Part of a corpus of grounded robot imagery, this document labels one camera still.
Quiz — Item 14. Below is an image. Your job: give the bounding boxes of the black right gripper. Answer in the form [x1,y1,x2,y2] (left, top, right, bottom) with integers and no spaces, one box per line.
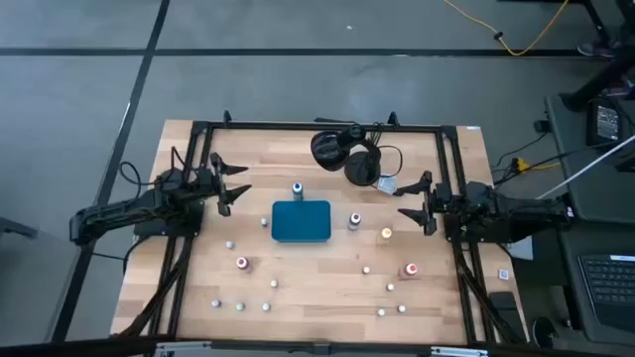
[393,170,467,238]

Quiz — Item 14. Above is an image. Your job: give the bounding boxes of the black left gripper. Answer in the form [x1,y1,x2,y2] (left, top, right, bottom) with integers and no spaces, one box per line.
[190,152,253,218]

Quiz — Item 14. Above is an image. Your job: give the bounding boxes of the black desk lamp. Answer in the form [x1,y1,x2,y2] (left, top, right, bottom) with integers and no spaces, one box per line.
[310,123,383,187]

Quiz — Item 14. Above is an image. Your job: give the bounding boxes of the teal plastic bin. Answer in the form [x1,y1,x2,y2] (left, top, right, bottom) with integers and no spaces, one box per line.
[271,199,332,244]

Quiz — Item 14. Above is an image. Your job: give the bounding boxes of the white paper sheet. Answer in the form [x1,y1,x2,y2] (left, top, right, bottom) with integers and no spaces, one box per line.
[505,236,535,262]

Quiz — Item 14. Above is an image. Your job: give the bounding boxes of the flat black device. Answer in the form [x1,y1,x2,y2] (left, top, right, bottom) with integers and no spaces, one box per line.
[488,291,527,343]

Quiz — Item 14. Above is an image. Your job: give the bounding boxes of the black side desk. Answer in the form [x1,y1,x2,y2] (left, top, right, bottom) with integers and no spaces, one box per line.
[543,91,635,348]

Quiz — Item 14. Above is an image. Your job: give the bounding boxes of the black power adapter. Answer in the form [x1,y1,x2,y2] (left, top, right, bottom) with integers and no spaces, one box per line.
[587,98,624,148]

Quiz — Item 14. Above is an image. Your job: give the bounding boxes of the laptop keyboard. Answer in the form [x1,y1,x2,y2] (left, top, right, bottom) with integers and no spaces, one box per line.
[577,253,635,334]

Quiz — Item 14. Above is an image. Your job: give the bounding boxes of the black desk leg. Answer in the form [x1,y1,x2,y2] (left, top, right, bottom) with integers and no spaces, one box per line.
[560,0,635,113]

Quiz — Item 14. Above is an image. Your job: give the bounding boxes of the grey furniture leg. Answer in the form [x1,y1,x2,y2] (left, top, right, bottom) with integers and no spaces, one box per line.
[0,216,39,239]

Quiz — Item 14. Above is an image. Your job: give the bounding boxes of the person's shoe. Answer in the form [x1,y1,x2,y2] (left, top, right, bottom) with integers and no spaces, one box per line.
[576,42,616,59]

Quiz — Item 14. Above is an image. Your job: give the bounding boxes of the black lamp power cord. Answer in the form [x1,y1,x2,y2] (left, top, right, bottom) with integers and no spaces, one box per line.
[369,122,406,198]

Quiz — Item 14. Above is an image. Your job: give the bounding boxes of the yellow plug cable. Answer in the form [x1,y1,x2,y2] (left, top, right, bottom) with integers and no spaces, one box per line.
[513,157,562,173]

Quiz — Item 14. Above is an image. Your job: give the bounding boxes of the black aluminium table frame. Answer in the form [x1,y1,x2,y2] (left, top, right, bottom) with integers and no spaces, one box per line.
[111,109,530,357]

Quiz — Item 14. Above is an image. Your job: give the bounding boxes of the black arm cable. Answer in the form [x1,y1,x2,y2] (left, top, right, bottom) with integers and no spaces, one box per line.
[118,146,199,189]

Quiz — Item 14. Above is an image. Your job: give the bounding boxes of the black power cable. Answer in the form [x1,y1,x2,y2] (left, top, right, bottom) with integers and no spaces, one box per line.
[490,118,616,184]

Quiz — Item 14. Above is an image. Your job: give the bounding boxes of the white cable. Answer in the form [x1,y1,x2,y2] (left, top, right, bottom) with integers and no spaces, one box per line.
[535,133,635,200]

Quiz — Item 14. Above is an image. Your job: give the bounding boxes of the yellow extension cable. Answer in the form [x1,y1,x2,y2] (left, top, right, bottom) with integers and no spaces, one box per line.
[443,0,571,57]

